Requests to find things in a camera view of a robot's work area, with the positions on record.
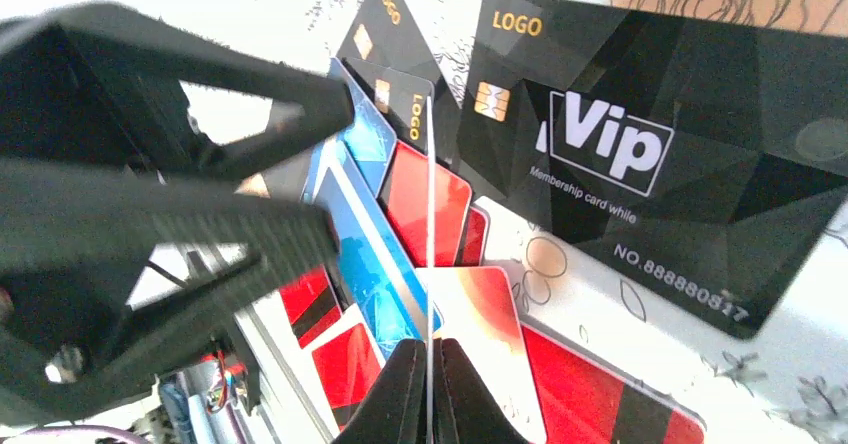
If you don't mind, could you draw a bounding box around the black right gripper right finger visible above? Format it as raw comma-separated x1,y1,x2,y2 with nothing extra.
433,338,528,444

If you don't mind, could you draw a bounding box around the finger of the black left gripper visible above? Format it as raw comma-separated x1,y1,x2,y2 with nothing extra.
1,159,338,425
1,2,354,182

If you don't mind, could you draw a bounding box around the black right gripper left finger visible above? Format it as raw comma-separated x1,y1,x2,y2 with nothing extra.
333,339,426,444

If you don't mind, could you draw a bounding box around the thin card edge-on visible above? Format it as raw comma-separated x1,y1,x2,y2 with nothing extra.
425,95,436,444

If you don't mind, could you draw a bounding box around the red card front left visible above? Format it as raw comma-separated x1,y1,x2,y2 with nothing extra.
309,319,382,431

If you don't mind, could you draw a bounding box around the red white glossy card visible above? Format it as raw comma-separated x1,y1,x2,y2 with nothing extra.
416,266,547,443

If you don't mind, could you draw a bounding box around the red striped card right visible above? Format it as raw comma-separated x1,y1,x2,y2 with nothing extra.
522,324,705,444

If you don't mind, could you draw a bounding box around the black card with gold chip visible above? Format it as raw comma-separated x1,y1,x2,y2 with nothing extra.
457,0,847,339

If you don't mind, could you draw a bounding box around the floral patterned table mat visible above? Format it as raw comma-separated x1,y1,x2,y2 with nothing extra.
1,0,847,443

